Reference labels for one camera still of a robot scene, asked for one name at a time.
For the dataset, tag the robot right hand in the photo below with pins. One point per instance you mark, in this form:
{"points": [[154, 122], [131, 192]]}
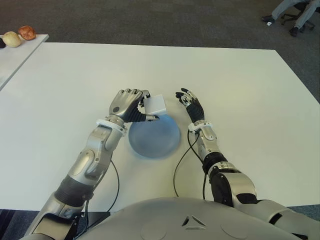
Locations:
{"points": [[196, 110]]}

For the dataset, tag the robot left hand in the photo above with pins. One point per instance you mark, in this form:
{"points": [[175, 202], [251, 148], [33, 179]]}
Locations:
{"points": [[122, 100]]}

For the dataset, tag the white square charger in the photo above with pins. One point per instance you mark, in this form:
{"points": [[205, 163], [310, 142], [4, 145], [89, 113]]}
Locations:
{"points": [[156, 105]]}

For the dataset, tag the robot left arm silver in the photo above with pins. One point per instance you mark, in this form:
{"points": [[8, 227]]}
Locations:
{"points": [[92, 160]]}

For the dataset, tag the robot right arm silver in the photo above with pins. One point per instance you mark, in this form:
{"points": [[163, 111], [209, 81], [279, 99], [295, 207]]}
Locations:
{"points": [[240, 182]]}

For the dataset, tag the blue round plate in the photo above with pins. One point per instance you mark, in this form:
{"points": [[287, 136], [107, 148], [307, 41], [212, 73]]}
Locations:
{"points": [[155, 140]]}

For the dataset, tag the grey robot torso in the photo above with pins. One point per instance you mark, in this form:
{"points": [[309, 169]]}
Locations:
{"points": [[190, 220]]}

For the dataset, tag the white side table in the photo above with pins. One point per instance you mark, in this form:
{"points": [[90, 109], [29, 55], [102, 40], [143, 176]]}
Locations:
{"points": [[17, 57]]}

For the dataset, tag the black office chair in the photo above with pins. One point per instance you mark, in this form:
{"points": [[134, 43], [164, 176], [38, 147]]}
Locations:
{"points": [[288, 17]]}

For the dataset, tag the black round object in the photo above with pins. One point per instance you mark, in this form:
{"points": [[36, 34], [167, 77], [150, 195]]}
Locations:
{"points": [[2, 43]]}

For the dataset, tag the seated person grey trousers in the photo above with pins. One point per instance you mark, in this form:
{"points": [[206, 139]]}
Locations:
{"points": [[303, 17]]}

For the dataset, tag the black table frame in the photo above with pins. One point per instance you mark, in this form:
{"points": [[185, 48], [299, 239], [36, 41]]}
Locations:
{"points": [[97, 218]]}

